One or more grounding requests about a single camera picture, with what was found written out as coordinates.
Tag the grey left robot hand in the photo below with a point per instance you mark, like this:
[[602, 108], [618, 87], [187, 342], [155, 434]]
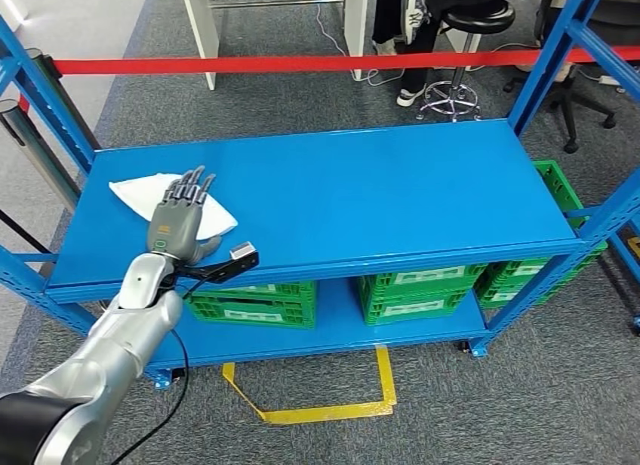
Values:
[[175, 227]]

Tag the white plastic shell part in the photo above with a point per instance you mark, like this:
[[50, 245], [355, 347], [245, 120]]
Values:
[[135, 194]]

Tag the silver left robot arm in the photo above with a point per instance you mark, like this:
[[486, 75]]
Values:
[[110, 356]]

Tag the green plastic crate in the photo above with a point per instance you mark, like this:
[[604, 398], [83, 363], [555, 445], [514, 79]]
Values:
[[415, 293], [560, 187], [250, 304]]

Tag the red barrier belt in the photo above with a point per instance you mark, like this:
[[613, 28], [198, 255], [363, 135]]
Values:
[[300, 64]]

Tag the yellow floor tape marking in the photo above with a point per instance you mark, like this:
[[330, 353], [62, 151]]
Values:
[[324, 414]]

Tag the white desk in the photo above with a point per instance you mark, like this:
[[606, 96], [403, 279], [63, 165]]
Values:
[[356, 18]]

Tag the person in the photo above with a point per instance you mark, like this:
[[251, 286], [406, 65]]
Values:
[[562, 72], [387, 11]]

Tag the black stool chrome base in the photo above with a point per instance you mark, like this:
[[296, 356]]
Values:
[[477, 15]]

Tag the black office chair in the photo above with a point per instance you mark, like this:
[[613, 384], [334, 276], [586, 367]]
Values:
[[570, 111]]

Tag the white power adapter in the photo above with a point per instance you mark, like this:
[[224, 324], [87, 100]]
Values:
[[610, 82]]

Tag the chrome stanchion post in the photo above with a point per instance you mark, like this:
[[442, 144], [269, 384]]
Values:
[[45, 160]]

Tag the dark stanchion post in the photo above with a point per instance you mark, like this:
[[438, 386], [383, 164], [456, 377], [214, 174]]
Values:
[[65, 94]]

